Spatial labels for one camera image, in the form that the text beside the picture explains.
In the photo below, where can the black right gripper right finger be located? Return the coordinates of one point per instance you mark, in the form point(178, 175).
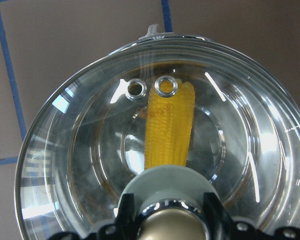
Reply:
point(222, 227)

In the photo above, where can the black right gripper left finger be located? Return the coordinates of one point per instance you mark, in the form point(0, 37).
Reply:
point(124, 226)

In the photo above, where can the yellow corn cob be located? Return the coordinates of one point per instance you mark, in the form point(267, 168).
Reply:
point(169, 122)

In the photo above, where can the glass pot lid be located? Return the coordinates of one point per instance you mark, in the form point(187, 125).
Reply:
point(85, 148)

